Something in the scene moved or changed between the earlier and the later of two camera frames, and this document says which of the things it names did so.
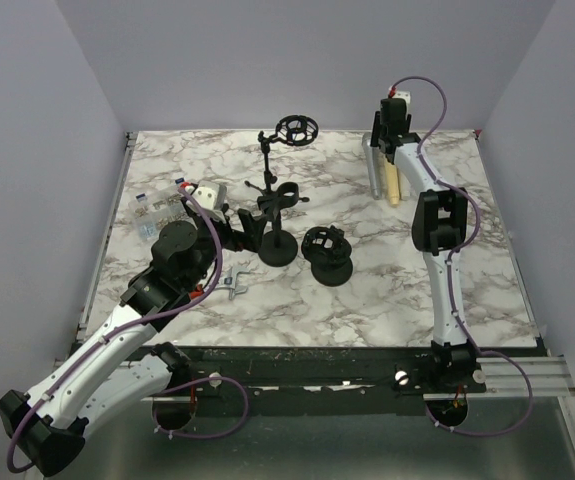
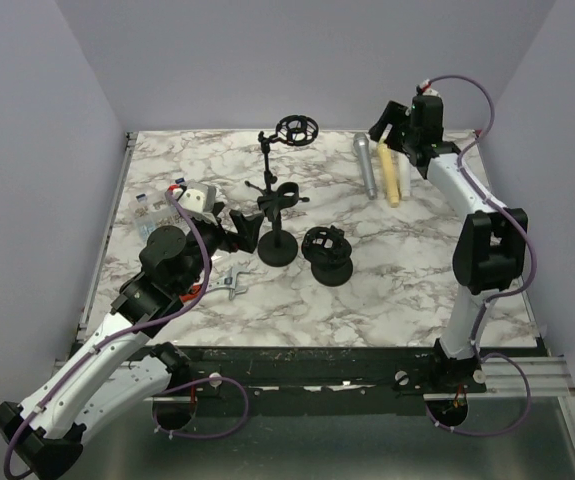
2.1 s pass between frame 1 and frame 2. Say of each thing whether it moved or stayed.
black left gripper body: stayed
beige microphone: stayed
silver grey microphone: moved
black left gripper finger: stayed
